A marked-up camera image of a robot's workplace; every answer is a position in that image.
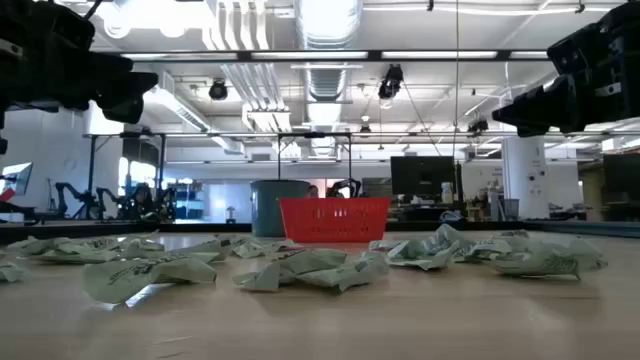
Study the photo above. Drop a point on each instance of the black overhead rig camera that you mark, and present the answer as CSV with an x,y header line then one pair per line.
x,y
391,82

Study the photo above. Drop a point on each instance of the white building pillar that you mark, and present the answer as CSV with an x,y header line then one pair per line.
x,y
525,175

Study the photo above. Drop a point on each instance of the grey waste bin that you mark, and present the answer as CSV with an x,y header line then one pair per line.
x,y
511,209

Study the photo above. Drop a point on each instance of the black ceiling-mounted camera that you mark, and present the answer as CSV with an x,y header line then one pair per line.
x,y
218,90
477,125

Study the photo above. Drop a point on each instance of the black computer monitor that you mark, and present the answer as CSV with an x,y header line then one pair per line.
x,y
622,172
422,175

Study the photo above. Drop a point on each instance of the tilted lit monitor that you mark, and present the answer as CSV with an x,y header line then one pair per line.
x,y
17,177

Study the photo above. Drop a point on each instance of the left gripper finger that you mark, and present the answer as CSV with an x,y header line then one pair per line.
x,y
140,84
125,109

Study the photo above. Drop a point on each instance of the red plastic basket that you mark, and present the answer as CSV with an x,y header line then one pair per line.
x,y
335,220

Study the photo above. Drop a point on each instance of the black background rig stand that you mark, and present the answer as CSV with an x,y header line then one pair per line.
x,y
314,135
91,175

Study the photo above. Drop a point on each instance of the white plastic bottle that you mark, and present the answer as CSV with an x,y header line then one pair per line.
x,y
447,194

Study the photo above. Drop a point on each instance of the person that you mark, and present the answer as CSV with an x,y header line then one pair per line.
x,y
313,191

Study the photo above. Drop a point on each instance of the silver ceiling air duct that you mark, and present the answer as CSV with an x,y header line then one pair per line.
x,y
327,25

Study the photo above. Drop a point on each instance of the black background robot arm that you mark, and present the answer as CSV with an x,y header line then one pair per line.
x,y
345,186
112,197
75,192

